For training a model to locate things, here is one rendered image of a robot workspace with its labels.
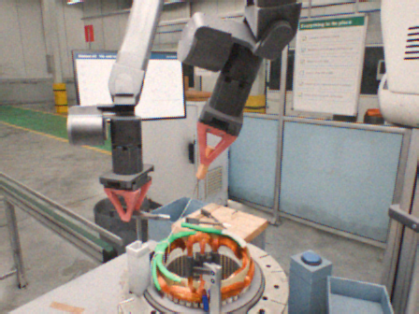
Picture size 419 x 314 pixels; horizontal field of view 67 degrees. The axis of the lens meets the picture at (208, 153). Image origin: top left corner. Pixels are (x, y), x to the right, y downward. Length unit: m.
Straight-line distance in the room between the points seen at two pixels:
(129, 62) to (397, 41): 0.53
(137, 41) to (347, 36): 2.24
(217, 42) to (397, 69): 0.42
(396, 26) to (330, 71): 2.00
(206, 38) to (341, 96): 2.34
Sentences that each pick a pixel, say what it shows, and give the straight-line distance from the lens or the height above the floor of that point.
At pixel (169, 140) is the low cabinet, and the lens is 3.08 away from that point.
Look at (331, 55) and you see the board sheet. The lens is 2.77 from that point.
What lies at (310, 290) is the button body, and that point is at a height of 0.98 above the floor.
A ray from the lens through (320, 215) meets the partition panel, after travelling 3.06.
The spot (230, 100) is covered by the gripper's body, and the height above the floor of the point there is 1.44.
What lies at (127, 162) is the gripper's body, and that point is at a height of 1.32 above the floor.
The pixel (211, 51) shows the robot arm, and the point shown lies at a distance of 0.46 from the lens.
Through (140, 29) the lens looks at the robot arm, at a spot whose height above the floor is 1.55.
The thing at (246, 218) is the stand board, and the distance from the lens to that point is 0.95.
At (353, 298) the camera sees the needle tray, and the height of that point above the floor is 1.02.
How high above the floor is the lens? 1.48
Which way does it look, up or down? 15 degrees down
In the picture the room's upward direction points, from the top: straight up
